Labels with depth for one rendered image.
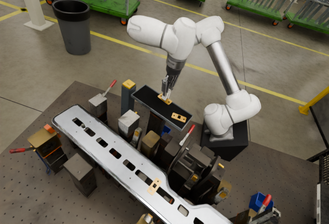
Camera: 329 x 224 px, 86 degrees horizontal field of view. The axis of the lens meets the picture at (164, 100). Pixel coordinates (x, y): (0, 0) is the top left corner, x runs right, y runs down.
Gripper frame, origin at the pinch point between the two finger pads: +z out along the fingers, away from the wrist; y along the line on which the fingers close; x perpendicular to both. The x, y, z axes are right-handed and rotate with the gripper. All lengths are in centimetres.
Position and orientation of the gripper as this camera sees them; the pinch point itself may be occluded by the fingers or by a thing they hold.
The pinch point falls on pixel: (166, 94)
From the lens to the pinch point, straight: 98.2
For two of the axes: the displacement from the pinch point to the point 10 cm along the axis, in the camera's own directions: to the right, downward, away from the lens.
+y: -6.3, 4.9, -6.1
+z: -2.0, 6.6, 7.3
